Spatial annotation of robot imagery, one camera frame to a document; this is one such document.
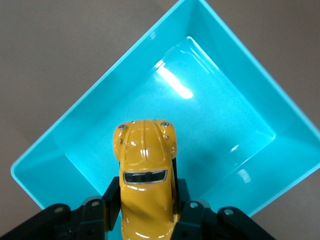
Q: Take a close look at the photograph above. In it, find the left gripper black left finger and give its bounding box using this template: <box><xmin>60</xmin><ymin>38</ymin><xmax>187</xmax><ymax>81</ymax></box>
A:
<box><xmin>0</xmin><ymin>176</ymin><xmax>122</xmax><ymax>240</ymax></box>

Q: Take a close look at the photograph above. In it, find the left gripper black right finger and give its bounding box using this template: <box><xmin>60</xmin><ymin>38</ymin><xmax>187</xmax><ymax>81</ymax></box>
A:
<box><xmin>172</xmin><ymin>178</ymin><xmax>276</xmax><ymax>240</ymax></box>

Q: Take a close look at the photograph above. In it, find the yellow beetle toy car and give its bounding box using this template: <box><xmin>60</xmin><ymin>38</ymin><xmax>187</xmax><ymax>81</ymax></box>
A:
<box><xmin>112</xmin><ymin>119</ymin><xmax>180</xmax><ymax>240</ymax></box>

